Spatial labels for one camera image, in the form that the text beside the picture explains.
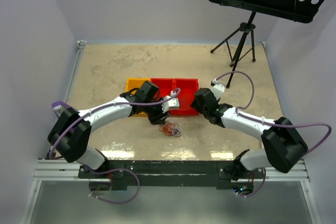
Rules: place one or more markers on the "purple box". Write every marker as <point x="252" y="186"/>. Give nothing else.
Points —
<point x="58" y="107"/>

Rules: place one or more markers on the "right red plastic bin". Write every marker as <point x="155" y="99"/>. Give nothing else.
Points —
<point x="188" y="87"/>

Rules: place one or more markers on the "red plastic bin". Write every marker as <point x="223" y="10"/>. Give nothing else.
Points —
<point x="166" y="85"/>
<point x="188" y="87"/>

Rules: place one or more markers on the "yellow plastic bin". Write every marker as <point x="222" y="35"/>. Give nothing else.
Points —
<point x="133" y="83"/>

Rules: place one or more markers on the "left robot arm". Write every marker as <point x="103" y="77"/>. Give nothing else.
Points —
<point x="70" y="135"/>

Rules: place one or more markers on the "aluminium frame rail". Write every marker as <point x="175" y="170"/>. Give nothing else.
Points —
<point x="57" y="169"/>

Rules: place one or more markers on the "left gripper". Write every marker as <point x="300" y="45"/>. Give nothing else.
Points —
<point x="159" y="118"/>

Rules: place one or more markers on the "middle red plastic bin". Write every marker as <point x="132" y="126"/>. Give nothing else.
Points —
<point x="166" y="85"/>

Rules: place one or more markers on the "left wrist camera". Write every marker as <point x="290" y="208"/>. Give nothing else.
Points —
<point x="170" y="102"/>

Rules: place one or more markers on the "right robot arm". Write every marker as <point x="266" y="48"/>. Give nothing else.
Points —
<point x="283" y="145"/>

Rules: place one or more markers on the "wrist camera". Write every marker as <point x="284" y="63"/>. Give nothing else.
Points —
<point x="217" y="89"/>
<point x="170" y="102"/>

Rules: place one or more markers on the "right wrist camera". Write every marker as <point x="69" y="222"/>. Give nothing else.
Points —
<point x="217" y="89"/>

